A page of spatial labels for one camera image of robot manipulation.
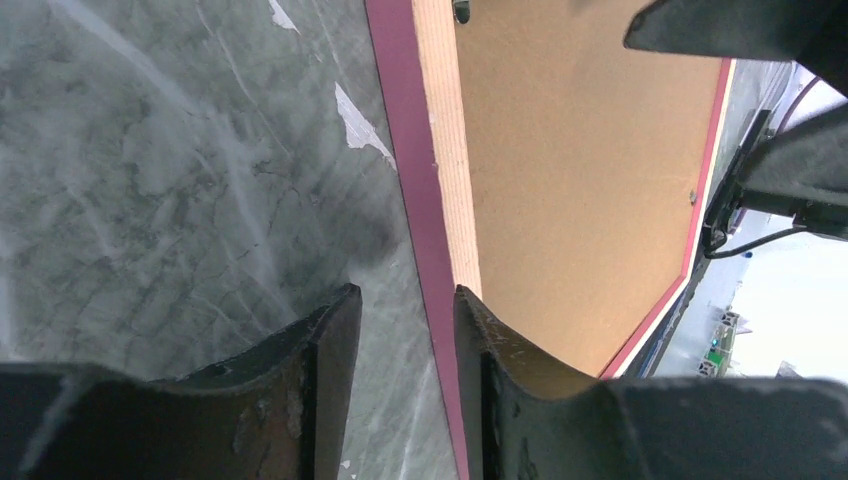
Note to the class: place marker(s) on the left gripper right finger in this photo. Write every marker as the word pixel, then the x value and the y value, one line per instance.
pixel 527 415

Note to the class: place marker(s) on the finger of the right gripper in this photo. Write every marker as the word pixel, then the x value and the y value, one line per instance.
pixel 812 33
pixel 802 174

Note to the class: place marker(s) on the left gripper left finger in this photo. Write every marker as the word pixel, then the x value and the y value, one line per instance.
pixel 275 411

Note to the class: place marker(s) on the pink wooden picture frame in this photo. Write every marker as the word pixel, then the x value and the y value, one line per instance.
pixel 417 59

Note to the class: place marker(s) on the brown backing board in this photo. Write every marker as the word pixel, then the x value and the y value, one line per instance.
pixel 589 166

